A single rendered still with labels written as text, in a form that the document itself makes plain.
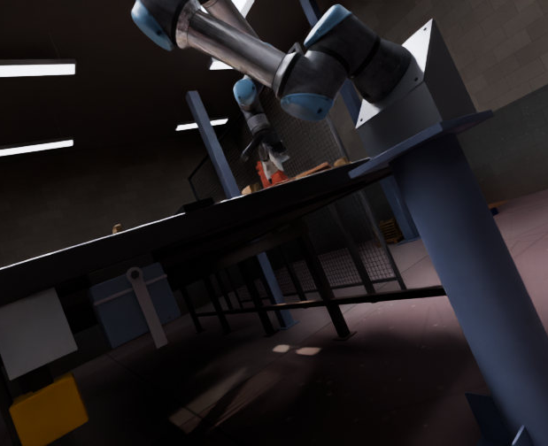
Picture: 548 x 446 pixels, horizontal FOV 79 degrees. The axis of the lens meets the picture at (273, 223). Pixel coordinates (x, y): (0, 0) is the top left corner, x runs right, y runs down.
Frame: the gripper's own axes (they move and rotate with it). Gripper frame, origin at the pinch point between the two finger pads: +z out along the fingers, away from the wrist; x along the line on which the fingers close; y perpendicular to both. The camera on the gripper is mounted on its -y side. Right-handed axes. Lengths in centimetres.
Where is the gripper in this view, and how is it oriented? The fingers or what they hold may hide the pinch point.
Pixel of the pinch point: (276, 179)
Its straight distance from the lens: 125.5
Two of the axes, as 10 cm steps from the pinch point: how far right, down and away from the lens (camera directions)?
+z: 3.9, 9.2, -0.5
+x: -3.1, 1.8, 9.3
